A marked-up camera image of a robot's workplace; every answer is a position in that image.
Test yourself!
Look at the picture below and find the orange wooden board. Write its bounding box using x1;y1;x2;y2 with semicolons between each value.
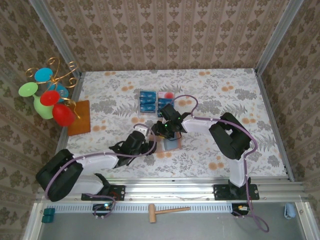
66;99;92;137

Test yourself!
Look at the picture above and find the grey metal shelf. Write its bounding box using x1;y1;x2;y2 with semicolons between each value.
23;201;320;240

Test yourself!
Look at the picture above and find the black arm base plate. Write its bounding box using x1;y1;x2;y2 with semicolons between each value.
81;184;126;202
213;184;260;201

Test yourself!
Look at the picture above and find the blue plastic wine glass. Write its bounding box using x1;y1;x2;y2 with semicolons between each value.
34;67;70;103

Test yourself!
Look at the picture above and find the gold wire glass rack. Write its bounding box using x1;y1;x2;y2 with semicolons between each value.
24;56;81;120

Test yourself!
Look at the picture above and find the pink leather card holder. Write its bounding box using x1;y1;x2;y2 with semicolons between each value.
155;134;183;154

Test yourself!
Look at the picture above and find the aluminium frame post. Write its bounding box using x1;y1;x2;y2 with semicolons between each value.
28;0;83;77
254;0;305;76

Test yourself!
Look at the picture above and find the light blue cloth roll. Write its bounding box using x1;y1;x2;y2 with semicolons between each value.
284;202;296;220

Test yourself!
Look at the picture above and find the green plastic wine glass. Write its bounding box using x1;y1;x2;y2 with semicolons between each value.
18;81;55;120

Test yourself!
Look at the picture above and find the aluminium table side rail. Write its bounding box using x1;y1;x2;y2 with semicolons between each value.
254;68;295;183
47;72;85;183

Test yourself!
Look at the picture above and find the clear acrylic card stand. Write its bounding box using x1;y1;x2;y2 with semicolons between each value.
138;89;176;119

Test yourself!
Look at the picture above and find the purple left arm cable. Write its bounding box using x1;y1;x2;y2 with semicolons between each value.
44;123;158;220

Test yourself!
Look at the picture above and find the wooden mallet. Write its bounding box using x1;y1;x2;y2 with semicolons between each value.
148;203;192;224

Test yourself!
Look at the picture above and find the red plastic wine glass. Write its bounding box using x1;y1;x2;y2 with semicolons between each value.
39;90;76;127

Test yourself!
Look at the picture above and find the long aluminium mounting rail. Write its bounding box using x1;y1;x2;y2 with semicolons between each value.
36;177;310;203

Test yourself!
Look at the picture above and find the small black controller board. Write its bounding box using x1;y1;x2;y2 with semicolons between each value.
231;203;251;217
92;203;113;217

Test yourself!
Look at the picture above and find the floral tablecloth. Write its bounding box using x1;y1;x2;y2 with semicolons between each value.
58;67;288;180

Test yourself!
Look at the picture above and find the grey slotted cable duct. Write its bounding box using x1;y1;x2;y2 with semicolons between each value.
46;203;236;214

